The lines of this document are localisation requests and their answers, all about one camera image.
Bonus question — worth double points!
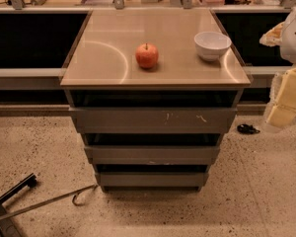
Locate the grey drawer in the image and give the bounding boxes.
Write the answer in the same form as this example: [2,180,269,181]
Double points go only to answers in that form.
[69,108,237,134]
[85,146,220,165]
[96,173,208,187]

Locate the grey bottom drawer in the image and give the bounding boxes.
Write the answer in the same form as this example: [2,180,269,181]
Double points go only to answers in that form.
[96,173,208,187]

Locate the grey drawer cabinet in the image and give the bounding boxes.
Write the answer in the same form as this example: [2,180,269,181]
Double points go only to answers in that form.
[60,8,251,190]

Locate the grey middle drawer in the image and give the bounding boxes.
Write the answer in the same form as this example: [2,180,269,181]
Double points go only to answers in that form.
[85,146,220,165]

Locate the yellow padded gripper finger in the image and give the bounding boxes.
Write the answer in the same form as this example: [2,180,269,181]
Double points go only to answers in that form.
[259,22,283,47]
[264,65,296,128]

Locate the white bowl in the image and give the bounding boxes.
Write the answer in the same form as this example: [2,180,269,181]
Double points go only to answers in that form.
[194,32,232,61]

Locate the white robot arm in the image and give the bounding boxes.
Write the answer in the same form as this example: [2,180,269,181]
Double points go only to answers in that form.
[259,6,296,132]

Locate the black cable clump on floor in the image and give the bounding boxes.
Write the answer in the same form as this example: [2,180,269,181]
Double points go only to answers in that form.
[237,123,259,134]

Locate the grey top drawer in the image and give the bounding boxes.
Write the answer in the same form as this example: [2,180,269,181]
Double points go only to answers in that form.
[69,108,237,134]

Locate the metal rod with hook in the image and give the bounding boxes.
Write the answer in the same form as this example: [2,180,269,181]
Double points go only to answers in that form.
[0,184,98,221]

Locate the red apple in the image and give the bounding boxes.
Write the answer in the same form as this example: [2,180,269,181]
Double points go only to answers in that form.
[135,43,159,69]

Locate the black metal stand base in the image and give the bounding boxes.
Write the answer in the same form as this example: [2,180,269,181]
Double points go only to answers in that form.
[0,172,38,237]

